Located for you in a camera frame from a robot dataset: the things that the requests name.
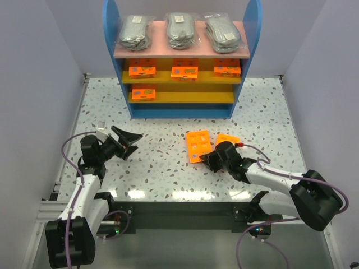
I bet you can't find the orange sponge pack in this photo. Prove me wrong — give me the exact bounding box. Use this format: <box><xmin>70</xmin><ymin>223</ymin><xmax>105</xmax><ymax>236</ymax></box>
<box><xmin>128</xmin><ymin>58</ymin><xmax>157</xmax><ymax>78</ymax></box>
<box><xmin>215</xmin><ymin>133</ymin><xmax>241</xmax><ymax>146</ymax></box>
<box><xmin>214</xmin><ymin>58</ymin><xmax>242</xmax><ymax>77</ymax></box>
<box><xmin>171</xmin><ymin>58</ymin><xmax>199</xmax><ymax>82</ymax></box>
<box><xmin>186</xmin><ymin>130</ymin><xmax>213</xmax><ymax>163</ymax></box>

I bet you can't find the orange sponge pack hidden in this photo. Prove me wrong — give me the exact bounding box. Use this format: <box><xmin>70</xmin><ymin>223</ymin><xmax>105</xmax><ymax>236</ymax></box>
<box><xmin>131</xmin><ymin>84</ymin><xmax>156</xmax><ymax>101</ymax></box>

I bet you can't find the silver scrubber pack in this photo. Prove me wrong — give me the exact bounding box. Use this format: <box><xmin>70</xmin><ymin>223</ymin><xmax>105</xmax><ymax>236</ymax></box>
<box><xmin>204</xmin><ymin>12</ymin><xmax>248</xmax><ymax>54</ymax></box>
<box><xmin>117</xmin><ymin>15</ymin><xmax>155</xmax><ymax>51</ymax></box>
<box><xmin>165</xmin><ymin>12</ymin><xmax>200</xmax><ymax>50</ymax></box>

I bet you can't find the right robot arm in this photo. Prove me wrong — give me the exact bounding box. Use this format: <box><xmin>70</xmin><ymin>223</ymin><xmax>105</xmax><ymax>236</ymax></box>
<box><xmin>200</xmin><ymin>141</ymin><xmax>349</xmax><ymax>231</ymax></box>

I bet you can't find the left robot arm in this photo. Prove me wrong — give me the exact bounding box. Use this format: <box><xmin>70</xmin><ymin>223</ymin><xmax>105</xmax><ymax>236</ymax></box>
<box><xmin>45</xmin><ymin>124</ymin><xmax>143</xmax><ymax>268</ymax></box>

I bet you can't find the blue shelf unit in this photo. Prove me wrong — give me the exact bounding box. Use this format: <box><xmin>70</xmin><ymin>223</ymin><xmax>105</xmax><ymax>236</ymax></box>
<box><xmin>102</xmin><ymin>1</ymin><xmax>263</xmax><ymax>118</ymax></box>

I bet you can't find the orange sponge pack on shelf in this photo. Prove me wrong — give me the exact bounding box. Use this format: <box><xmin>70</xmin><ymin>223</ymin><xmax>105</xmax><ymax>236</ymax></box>
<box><xmin>214</xmin><ymin>58</ymin><xmax>242</xmax><ymax>77</ymax></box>

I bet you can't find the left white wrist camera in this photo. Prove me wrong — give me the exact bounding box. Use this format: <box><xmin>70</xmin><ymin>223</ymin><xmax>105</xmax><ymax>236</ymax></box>
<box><xmin>95</xmin><ymin>121</ymin><xmax>109</xmax><ymax>142</ymax></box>

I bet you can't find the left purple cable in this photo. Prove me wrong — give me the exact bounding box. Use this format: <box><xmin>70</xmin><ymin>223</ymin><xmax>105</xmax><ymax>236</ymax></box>
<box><xmin>61</xmin><ymin>131</ymin><xmax>98</xmax><ymax>268</ymax></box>

